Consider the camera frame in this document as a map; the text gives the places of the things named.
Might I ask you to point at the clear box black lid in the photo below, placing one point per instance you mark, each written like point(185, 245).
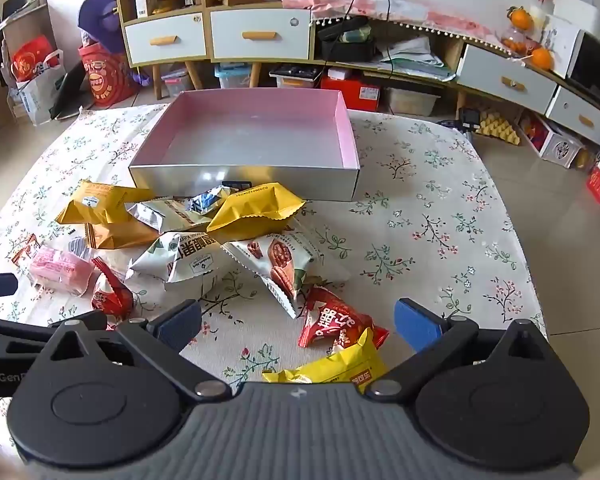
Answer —
point(295, 82)

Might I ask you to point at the pink snack packet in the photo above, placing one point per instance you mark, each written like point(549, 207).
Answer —
point(60, 267)

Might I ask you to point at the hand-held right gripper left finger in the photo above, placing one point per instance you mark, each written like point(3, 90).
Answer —
point(180, 327)

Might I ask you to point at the white green snack packet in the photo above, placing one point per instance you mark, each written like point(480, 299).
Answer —
point(172, 210)

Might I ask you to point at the yellow egg carton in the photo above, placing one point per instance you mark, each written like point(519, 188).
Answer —
point(500, 130)

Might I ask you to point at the small clear storage box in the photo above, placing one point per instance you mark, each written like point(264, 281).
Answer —
point(176, 85)

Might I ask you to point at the glass jar of small oranges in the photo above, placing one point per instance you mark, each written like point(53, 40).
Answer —
point(515, 42)

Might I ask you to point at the blue lid storage box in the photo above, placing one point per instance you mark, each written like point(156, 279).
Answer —
point(232, 77)

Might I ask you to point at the white box red pattern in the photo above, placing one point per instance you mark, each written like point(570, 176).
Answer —
point(560, 150)

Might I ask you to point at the white walnut picture snack packet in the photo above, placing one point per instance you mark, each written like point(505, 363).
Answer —
point(275, 260)

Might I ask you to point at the white red shopping bag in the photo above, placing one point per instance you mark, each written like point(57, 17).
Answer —
point(37, 95)

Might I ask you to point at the silver box pink inside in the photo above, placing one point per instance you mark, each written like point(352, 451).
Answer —
point(250, 130)

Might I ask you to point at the blue white candy packet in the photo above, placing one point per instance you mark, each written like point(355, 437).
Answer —
point(207, 200)

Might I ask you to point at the white snack packet bold print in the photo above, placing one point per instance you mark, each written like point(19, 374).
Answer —
point(180, 265)

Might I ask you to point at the small striped grey packet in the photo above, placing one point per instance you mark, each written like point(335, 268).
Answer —
point(80, 249)

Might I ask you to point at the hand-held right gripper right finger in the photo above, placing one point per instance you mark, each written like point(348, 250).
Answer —
point(415, 325)

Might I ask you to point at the black camera device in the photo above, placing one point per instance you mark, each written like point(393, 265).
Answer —
point(469, 119)

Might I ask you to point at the yellow biscuit packet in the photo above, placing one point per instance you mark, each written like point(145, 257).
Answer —
point(340, 367)

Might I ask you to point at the black bag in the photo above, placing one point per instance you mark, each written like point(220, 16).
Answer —
point(350, 50)

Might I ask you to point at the pile of papers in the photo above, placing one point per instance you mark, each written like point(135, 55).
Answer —
point(410, 57)

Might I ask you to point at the purple hat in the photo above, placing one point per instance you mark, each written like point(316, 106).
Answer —
point(100, 15)

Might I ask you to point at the small white box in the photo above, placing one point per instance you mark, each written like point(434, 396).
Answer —
point(145, 5)

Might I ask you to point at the yellow pillow snack packet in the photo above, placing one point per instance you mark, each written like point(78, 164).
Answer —
point(100, 202)
point(250, 215)

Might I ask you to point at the low wooden console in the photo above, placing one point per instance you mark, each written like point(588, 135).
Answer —
point(450, 50)

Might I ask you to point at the black board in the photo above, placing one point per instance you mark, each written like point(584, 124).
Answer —
point(70, 95)

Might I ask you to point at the wooden bookshelf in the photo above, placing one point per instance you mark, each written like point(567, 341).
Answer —
point(25, 25)

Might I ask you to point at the white cabinet drawer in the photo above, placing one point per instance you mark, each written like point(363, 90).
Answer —
point(280, 40)
point(145, 35)

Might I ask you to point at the clear plastic bin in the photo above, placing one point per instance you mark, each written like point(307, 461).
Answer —
point(412, 102)

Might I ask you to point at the white console drawer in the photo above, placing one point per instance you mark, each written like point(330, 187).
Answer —
point(565, 105)
point(480, 72)

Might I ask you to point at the gold foil snack bar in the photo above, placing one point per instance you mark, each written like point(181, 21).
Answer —
point(120, 237)

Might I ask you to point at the brown red snack bar packet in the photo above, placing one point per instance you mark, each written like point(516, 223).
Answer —
point(26, 250)

